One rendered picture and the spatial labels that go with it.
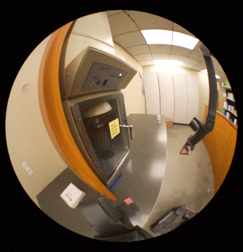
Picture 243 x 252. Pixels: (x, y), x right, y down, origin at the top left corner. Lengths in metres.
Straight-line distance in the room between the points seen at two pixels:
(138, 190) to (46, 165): 0.69
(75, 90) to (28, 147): 0.59
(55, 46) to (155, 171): 0.65
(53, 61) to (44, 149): 0.61
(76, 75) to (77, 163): 0.18
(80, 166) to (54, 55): 0.21
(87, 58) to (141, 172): 0.57
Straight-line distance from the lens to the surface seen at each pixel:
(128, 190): 0.47
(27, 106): 0.67
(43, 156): 0.70
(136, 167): 0.54
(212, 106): 0.43
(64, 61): 0.28
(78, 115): 0.23
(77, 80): 0.19
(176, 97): 3.28
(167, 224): 1.26
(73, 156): 0.15
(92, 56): 0.19
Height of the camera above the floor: 1.39
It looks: 24 degrees down
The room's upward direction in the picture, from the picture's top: 9 degrees counter-clockwise
